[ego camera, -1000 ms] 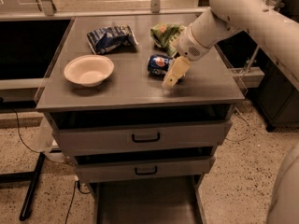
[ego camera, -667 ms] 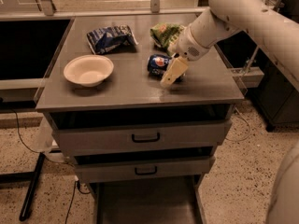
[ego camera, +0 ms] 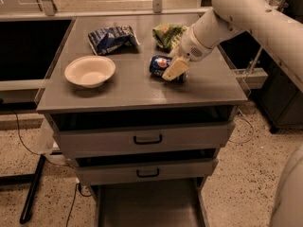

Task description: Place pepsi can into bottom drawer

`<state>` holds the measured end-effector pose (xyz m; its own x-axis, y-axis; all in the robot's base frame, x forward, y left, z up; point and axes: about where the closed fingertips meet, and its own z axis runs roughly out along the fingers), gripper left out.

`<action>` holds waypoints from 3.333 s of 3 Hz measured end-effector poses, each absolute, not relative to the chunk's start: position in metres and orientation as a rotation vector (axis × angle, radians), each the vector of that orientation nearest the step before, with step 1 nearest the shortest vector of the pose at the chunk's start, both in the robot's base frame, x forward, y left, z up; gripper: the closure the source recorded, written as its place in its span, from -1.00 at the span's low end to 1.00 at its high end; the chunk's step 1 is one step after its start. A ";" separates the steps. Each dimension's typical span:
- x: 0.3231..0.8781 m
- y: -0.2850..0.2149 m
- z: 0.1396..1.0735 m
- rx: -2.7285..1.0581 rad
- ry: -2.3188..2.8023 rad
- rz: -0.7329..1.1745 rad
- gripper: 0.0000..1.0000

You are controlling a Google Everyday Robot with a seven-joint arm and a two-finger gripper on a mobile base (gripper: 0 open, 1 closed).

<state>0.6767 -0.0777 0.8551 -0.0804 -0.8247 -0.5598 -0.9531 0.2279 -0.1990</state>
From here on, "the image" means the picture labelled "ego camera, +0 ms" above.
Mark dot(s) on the grey top drawer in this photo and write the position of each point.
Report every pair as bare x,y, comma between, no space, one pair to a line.
111,133

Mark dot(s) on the dark grey side cabinet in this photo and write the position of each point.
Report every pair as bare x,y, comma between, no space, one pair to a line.
279,100

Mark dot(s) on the blue chip bag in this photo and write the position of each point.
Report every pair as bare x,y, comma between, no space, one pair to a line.
105,40

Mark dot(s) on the black drawer handle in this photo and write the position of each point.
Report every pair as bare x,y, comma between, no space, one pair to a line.
148,173
148,140

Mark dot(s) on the black table leg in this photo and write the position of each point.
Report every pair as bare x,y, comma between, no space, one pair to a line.
33,180

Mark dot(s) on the grey drawer cabinet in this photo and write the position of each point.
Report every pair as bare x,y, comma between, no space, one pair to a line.
209,82

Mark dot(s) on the grey middle drawer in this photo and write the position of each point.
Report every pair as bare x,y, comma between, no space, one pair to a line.
132,168

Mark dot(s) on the open grey bottom drawer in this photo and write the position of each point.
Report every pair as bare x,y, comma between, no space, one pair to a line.
171,203

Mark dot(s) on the black middle drawer handle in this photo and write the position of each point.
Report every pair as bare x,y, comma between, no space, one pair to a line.
148,173

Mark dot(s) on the blue pepsi can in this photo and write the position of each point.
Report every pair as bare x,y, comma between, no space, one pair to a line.
158,65

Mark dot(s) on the green chip bag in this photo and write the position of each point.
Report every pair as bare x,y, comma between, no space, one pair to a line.
167,36

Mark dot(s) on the white paper bowl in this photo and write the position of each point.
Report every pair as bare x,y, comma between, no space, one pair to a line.
89,71

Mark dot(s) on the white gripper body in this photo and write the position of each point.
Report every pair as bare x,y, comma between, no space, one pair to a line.
191,49

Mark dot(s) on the black top drawer handle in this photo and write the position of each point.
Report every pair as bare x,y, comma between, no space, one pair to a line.
148,140

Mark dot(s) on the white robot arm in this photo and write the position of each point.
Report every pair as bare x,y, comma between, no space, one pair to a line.
279,35

